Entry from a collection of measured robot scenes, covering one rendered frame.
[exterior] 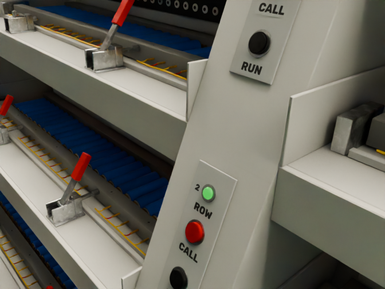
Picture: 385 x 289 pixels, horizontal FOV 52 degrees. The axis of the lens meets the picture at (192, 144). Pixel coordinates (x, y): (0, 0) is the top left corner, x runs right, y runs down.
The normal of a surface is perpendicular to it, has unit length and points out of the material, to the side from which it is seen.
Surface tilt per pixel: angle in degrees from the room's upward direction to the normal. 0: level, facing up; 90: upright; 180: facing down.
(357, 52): 90
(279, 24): 90
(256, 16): 90
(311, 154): 21
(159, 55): 111
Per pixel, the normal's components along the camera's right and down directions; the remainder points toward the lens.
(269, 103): -0.69, -0.07
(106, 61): 0.66, 0.36
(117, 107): -0.75, 0.27
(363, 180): 0.04, -0.90
